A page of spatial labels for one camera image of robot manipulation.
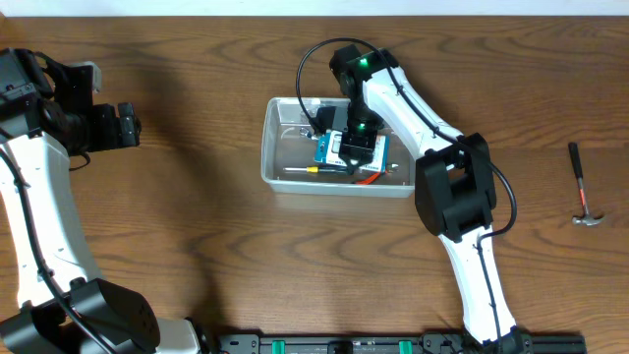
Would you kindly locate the yellow black screwdriver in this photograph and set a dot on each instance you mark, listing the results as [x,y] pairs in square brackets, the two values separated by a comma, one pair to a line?
[316,169]

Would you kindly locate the silver ring wrench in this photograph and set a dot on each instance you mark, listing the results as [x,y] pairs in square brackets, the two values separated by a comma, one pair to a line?
[306,133]

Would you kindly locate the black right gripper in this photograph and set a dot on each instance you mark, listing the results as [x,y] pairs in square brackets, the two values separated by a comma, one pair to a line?
[355,147]

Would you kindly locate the red black handled pliers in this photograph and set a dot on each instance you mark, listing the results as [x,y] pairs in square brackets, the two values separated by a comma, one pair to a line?
[370,180]

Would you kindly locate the white teal screwdriver set box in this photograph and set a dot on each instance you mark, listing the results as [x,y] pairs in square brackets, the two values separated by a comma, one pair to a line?
[328,148]

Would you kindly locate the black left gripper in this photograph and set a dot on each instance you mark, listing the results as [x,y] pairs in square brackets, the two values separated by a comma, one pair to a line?
[126,124]

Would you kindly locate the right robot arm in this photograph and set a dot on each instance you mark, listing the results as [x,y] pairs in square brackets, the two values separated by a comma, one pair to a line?
[461,196]

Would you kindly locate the black handled claw hammer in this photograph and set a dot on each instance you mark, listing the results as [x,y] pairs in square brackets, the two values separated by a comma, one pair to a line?
[586,219]

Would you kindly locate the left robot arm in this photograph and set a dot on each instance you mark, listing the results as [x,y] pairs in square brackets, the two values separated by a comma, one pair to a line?
[66,305]

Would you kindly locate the clear plastic container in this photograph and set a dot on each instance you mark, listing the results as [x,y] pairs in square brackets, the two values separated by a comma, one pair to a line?
[282,146]

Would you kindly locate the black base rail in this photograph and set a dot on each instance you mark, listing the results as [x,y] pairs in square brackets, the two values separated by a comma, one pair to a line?
[393,344]

